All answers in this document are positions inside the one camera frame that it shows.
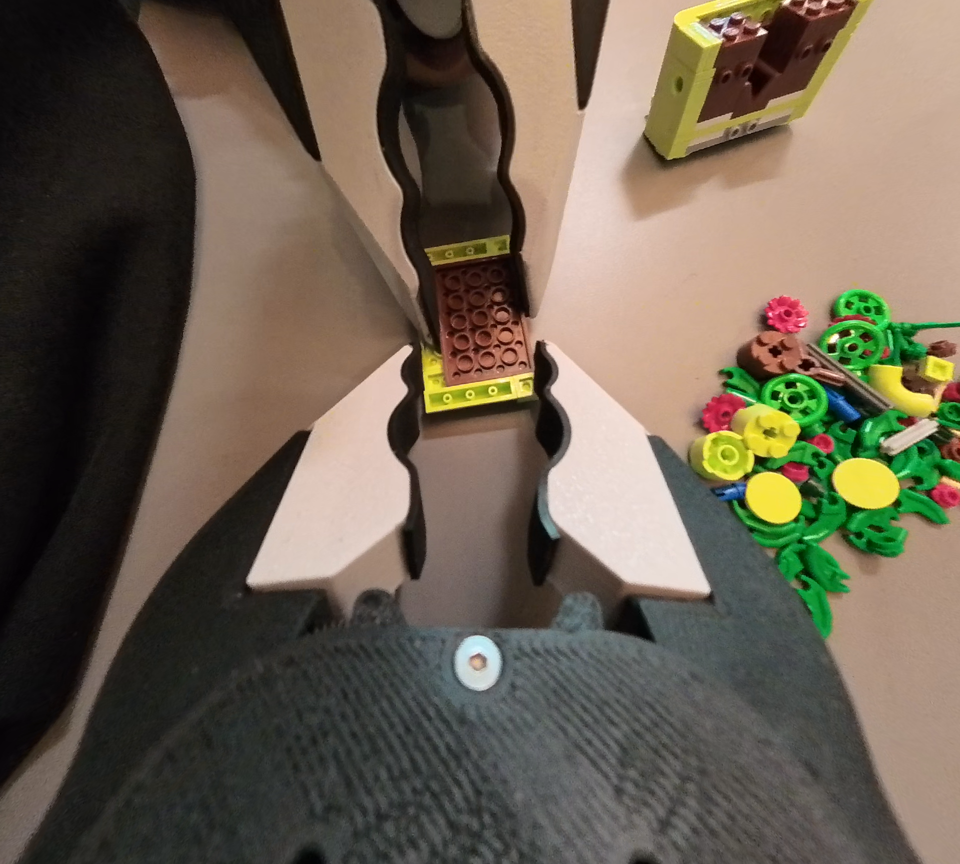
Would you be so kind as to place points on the person's black jacket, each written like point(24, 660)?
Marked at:
point(75, 279)

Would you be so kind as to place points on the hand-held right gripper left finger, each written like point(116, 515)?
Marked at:
point(337, 504)

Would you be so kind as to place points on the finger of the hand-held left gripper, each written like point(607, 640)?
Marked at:
point(345, 92)
point(536, 54)

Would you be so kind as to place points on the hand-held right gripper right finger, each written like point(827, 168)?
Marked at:
point(622, 504)

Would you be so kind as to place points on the lime and brown toy panel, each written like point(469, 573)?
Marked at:
point(484, 332)

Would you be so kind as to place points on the pile of small toy pieces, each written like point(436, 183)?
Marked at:
point(832, 459)

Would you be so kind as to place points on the lime toy brick pot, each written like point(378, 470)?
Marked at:
point(750, 69)

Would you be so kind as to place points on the person's left hand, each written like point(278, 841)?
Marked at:
point(431, 66)

